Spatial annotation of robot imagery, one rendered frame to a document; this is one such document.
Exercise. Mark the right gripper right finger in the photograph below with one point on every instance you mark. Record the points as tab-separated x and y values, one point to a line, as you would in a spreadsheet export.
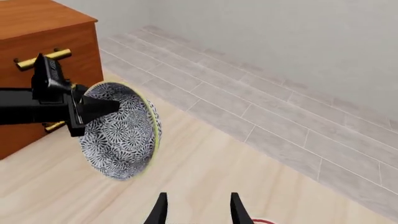
239	212

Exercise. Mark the black white patterned bowl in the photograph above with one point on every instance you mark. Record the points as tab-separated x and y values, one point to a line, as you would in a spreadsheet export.
124	144

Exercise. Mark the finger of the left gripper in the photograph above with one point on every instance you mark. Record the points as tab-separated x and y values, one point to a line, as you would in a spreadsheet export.
96	108

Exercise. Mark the wooden cabinet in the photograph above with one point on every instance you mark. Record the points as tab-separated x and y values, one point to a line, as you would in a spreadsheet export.
46	28

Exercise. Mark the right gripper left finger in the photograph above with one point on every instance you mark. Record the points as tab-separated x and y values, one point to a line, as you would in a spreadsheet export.
160	212

